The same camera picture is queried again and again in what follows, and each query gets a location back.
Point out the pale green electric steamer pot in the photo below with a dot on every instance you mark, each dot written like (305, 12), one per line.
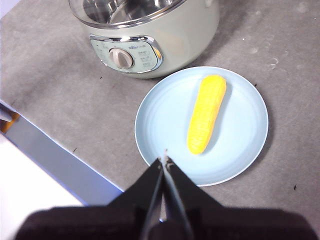
(180, 45)

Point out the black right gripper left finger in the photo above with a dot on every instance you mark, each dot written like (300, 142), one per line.
(125, 212)

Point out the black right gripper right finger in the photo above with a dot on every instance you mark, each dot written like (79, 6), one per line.
(212, 220)

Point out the grey metal table edge rail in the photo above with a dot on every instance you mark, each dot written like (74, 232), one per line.
(50, 155)

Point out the blue round plate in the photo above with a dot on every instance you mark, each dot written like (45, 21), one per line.
(162, 120)

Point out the yellow corn cob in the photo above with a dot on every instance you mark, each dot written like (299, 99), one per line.
(206, 115)

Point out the grey round control dial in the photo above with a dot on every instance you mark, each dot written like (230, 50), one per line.
(120, 58)

